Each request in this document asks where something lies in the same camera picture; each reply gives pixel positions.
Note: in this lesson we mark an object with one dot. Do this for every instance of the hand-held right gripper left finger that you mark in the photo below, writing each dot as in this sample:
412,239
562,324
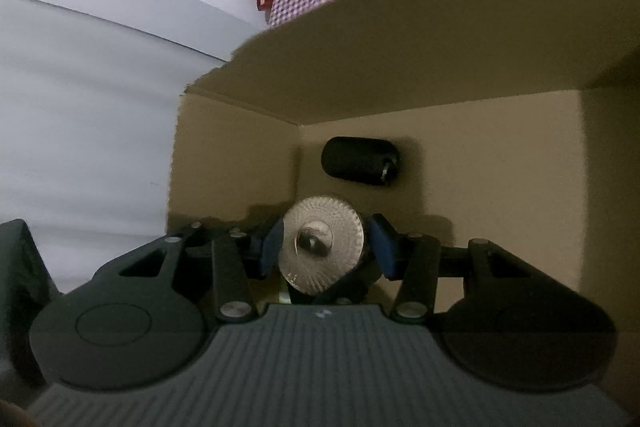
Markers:
272,252

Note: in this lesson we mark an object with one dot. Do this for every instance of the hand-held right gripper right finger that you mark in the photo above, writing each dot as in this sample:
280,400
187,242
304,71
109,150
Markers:
382,247

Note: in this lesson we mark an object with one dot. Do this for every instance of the black jar with gold lid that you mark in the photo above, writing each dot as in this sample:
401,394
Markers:
320,257

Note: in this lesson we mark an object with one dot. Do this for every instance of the brown cardboard box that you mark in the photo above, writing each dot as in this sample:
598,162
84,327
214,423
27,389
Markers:
450,57

